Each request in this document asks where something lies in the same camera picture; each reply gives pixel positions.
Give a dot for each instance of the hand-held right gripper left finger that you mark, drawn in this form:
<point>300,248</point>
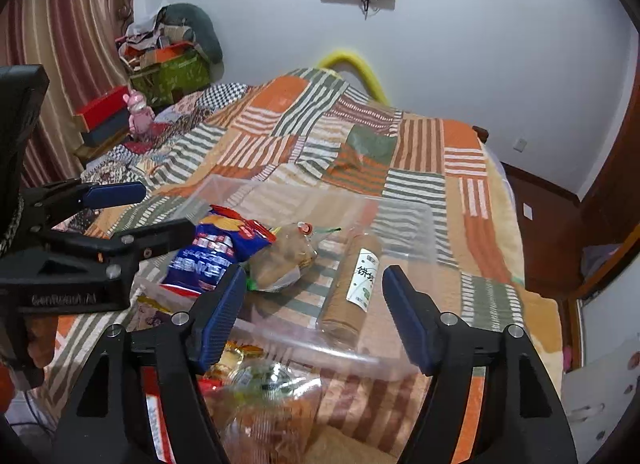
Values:
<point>220,316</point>

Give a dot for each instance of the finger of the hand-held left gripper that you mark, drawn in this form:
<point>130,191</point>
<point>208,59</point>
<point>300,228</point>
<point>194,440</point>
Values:
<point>155,236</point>
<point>115,194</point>

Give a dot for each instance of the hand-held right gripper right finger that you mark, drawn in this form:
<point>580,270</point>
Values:
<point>407,319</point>

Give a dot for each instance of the blue snack bag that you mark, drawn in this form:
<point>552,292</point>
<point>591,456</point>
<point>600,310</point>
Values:
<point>210,254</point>

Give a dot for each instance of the brown cracker tube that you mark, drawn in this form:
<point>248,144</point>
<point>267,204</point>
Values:
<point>345,306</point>

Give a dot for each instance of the clear plastic container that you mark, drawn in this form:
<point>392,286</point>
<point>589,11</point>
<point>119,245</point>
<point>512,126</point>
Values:
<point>410,239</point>

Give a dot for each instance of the clear bag of brown buns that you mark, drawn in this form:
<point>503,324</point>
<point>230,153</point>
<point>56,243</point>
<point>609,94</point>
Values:
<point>285,259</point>

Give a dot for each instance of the clear bag of bread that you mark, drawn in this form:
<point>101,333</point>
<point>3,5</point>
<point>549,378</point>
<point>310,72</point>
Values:
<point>270,409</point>

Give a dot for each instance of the dark grey box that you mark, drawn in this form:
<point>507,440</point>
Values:
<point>107,131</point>

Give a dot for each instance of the yellow purple snack packet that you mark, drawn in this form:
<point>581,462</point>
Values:
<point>152,311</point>

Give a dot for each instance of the red box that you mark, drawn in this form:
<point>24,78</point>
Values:
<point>100,109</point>

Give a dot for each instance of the pink toy figure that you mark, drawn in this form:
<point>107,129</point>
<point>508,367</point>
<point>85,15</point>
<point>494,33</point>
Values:
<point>140,116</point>

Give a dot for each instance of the floral patchwork quilt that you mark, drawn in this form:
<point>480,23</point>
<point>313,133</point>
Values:
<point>172,109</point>

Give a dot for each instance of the red packet with white label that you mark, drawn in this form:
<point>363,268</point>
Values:
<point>152,409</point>

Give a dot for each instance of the striped curtain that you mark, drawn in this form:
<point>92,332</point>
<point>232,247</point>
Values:
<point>65,9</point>

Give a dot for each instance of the green cardboard box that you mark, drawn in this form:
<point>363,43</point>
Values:
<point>175,76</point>

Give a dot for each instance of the pile of cloths and papers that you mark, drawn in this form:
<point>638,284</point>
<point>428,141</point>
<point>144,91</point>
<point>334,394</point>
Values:
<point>145,41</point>

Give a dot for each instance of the grey cushion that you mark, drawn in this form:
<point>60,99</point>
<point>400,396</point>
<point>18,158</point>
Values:
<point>205,29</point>

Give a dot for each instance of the striped patchwork blanket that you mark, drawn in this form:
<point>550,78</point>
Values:
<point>310,109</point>

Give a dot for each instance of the purple cloth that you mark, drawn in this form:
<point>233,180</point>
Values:
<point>602,261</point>

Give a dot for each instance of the white cabinet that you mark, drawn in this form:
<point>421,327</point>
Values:
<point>600,394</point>

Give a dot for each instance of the yellow foam tube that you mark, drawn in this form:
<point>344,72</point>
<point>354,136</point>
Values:
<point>372,79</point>

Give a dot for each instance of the wooden bed frame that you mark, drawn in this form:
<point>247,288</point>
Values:
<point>542,224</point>

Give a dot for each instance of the white wall socket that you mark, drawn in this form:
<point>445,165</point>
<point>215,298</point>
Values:
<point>521,144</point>

